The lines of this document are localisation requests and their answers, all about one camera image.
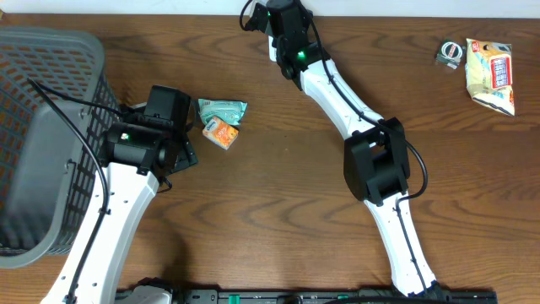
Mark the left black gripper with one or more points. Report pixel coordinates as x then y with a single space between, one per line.
187 150

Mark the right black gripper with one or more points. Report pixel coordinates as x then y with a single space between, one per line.
303 16

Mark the orange tissue pack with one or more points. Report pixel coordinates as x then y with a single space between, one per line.
220 133

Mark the teal tissue pack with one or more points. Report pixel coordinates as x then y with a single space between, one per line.
229 111

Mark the yellow wet wipes pack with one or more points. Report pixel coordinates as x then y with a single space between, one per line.
489 75

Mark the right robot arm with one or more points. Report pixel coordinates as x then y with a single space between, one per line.
381 168

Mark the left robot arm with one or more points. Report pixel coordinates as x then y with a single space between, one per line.
136 155

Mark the white barcode scanner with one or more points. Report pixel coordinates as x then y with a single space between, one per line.
272 51

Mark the grey plastic basket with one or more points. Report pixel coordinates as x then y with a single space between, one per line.
47 175

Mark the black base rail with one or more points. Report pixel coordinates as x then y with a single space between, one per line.
295 297

